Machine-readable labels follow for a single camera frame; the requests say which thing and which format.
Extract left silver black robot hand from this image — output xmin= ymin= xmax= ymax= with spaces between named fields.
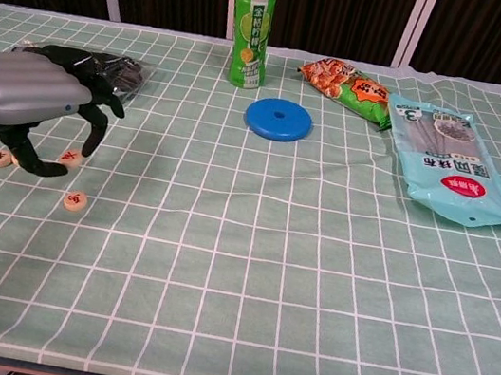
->
xmin=0 ymin=34 xmax=137 ymax=190

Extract green grid-pattern table cover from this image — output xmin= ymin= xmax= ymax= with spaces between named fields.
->
xmin=0 ymin=0 xmax=501 ymax=375

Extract black gloves in clear bag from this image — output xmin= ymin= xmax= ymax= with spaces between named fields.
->
xmin=7 ymin=35 xmax=158 ymax=110

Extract green tea bottle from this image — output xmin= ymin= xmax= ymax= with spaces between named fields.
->
xmin=218 ymin=0 xmax=279 ymax=93

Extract blue plastic disc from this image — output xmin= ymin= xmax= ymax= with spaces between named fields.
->
xmin=241 ymin=93 xmax=317 ymax=148

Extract orange green snack bag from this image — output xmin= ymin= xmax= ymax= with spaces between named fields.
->
xmin=292 ymin=52 xmax=401 ymax=134

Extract light blue dishcloth package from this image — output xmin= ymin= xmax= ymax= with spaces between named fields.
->
xmin=369 ymin=91 xmax=501 ymax=234

